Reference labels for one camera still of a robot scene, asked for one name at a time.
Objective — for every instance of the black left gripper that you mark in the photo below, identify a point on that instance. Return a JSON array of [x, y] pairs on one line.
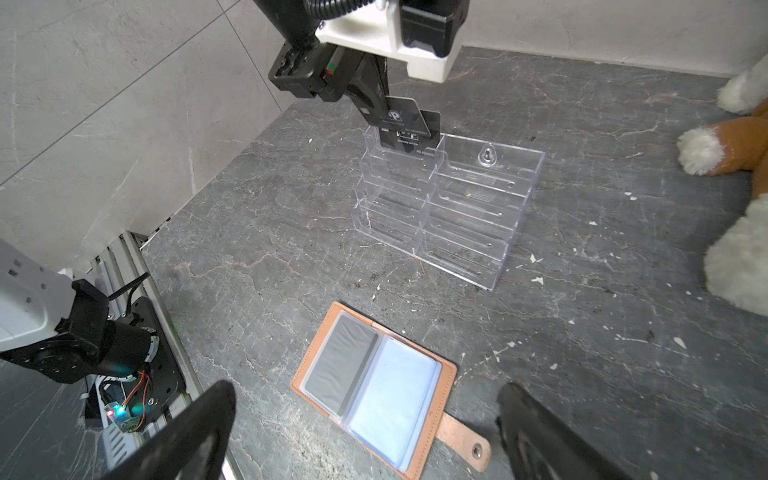
[[329, 72]]

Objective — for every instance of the black credit card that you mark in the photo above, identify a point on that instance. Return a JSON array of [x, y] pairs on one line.
[[414, 143]]

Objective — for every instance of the clear acrylic tiered holder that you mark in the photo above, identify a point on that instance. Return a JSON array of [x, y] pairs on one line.
[[456, 205]]

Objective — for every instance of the small green-lit circuit board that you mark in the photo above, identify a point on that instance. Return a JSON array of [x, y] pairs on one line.
[[121, 416]]

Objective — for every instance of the white teddy bear brown shirt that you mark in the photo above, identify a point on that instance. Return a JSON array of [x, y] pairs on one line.
[[735, 265]]

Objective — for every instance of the aluminium rail front frame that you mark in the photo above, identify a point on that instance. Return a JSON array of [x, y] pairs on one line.
[[121, 270]]

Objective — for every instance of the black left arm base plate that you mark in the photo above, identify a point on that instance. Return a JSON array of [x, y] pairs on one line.
[[149, 380]]

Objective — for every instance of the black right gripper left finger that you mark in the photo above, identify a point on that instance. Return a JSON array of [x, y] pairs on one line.
[[192, 446]]

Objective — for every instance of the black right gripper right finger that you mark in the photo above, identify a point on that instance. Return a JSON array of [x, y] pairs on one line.
[[541, 446]]

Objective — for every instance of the clear plastic card sleeves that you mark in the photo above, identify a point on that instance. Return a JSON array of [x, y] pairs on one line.
[[376, 387]]

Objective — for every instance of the dark grey credit card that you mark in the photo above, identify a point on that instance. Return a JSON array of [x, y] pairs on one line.
[[404, 115]]

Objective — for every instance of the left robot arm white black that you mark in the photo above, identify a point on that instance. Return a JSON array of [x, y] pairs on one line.
[[60, 326]]

